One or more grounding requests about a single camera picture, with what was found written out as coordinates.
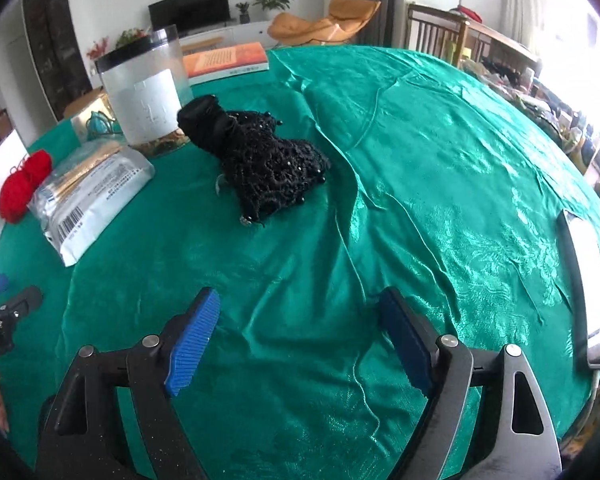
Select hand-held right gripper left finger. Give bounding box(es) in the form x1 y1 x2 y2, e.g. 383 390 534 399
36 287 222 480

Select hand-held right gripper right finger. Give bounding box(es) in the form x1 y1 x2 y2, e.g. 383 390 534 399
377 287 563 480

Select red yarn ball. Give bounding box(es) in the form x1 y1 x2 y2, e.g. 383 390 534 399
0 149 53 224

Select clear plastic snack packet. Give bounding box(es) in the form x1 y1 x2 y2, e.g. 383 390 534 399
30 152 156 267

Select black lace pouch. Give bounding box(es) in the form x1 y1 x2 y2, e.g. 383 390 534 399
176 95 331 228

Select green satin tablecloth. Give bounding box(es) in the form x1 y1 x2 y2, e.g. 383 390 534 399
0 45 600 480

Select beige small packet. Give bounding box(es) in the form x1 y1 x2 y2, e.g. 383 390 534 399
71 107 98 141

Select smartphone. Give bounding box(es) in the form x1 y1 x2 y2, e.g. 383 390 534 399
556 209 600 370

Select colourful printed cloth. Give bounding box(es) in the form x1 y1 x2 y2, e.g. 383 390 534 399
562 390 600 461

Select clear jar with black lid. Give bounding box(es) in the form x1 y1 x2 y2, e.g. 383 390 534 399
95 25 195 153

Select dark tall cabinet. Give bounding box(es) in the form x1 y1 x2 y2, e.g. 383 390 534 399
22 0 92 123

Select red flowers in vase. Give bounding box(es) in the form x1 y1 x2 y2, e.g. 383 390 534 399
86 36 111 78

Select orange book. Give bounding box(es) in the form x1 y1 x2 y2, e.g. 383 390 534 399
181 42 271 86

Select green plant with red flowers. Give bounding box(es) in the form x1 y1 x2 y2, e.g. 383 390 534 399
114 27 148 51

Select small wooden stool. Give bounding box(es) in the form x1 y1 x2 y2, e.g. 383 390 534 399
182 35 221 53

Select wooden crib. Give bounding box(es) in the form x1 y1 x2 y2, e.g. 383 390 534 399
407 2 541 73

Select white television cabinet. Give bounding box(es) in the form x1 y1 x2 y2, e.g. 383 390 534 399
177 17 281 53

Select orange lounge chair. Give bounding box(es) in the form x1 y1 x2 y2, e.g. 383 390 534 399
267 0 382 47

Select black television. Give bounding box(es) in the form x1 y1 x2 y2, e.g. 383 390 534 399
148 0 231 29

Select grey curtain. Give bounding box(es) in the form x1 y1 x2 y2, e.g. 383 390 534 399
361 0 408 50

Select large green potted plant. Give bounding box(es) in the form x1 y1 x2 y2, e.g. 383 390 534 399
252 0 296 21

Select white curtain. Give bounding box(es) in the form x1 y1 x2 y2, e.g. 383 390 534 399
500 0 551 56

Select teal pendant with cord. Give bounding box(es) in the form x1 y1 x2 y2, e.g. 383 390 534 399
87 110 120 137

